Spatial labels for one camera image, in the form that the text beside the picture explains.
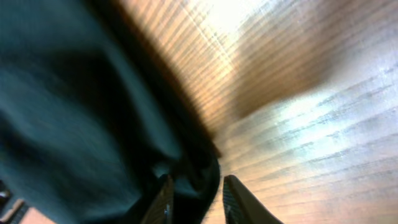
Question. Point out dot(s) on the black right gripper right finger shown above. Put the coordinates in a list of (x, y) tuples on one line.
[(241, 206)]

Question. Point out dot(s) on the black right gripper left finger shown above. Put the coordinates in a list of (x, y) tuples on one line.
[(157, 206)]

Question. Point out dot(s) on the black t-shirt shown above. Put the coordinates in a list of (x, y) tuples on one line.
[(91, 120)]

